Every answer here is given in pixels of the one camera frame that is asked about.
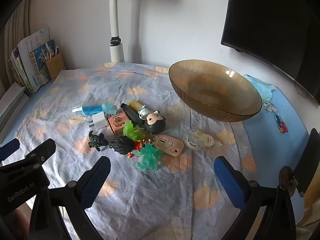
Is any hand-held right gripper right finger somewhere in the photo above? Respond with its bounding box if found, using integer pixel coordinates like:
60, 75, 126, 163
214, 156, 298, 240

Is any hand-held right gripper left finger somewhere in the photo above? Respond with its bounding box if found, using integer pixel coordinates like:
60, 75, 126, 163
30, 156, 112, 240

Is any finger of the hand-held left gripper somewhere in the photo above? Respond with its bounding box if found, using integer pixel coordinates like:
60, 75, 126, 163
0, 138, 20, 162
15, 138, 57, 170

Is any white charger plug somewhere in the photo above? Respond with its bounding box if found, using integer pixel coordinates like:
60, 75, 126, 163
87, 112, 108, 131

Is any small figure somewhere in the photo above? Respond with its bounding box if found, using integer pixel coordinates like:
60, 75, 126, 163
137, 106, 160, 119

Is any dark green turtle figure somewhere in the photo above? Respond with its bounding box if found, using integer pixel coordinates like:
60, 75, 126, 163
87, 131, 110, 152

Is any stack of white books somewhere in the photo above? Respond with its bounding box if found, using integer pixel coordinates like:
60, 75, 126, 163
0, 82, 29, 143

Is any figure with black spiky hair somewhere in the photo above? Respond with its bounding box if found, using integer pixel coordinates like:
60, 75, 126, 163
109, 135, 152, 159

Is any brown round disc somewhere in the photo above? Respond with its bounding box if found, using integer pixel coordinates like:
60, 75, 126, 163
279, 166, 298, 189

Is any printed grey orange tablecloth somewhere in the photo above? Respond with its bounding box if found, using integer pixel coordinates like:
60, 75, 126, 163
0, 62, 258, 240

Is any round clear correction tape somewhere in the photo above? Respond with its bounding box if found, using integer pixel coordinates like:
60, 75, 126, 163
183, 128, 222, 152

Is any blue desk mat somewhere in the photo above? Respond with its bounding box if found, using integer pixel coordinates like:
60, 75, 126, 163
0, 79, 318, 230

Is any teal plastic crystal piece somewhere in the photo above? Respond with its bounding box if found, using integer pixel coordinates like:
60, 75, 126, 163
135, 144, 163, 171

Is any pink printed box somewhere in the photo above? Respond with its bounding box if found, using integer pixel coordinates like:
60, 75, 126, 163
106, 108, 129, 136

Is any green plastic crystal piece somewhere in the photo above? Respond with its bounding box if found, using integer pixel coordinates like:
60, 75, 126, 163
123, 120, 148, 140

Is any blue and white tube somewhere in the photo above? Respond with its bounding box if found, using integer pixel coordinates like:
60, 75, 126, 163
71, 104, 104, 117

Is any beige oval handheld device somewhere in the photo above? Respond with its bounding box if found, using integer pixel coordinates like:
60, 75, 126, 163
150, 134, 184, 157

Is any cyan plastic crystal piece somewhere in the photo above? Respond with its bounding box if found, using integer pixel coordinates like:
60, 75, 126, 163
101, 101, 118, 114

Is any black lighter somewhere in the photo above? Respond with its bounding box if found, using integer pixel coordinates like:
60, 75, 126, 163
120, 102, 146, 128

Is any red and blue battery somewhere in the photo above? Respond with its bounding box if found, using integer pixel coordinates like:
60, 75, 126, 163
274, 115, 288, 133

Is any black flat panel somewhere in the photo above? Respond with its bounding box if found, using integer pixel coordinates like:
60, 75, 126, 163
294, 128, 320, 193

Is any brown monkey head toy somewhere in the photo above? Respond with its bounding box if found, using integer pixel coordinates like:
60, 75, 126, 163
144, 112, 166, 133

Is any tan pen holder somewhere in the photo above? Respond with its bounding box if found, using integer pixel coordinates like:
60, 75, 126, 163
45, 53, 66, 79

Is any crumpled paper wrapper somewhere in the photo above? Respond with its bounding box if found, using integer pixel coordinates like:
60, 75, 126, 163
262, 101, 278, 113

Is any row of upright books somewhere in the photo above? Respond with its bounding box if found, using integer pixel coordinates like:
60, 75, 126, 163
9, 26, 57, 94

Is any amber ribbed glass bowl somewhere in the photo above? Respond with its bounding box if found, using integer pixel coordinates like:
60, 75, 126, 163
168, 60, 263, 122

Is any bunch of pens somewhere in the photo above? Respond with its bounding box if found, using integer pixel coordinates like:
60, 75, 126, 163
44, 42, 60, 60

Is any blue patterned plastic bag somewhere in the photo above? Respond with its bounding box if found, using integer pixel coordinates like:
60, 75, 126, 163
244, 74, 277, 102

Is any beige curtain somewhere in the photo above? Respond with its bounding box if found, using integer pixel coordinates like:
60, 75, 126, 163
0, 0, 32, 93

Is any white desk lamp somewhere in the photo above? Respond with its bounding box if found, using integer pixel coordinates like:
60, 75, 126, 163
66, 0, 125, 63

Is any black monitor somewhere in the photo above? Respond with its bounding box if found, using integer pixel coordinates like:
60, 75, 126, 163
221, 0, 320, 98

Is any thin black cable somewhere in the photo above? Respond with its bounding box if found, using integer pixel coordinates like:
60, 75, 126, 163
294, 82, 309, 98

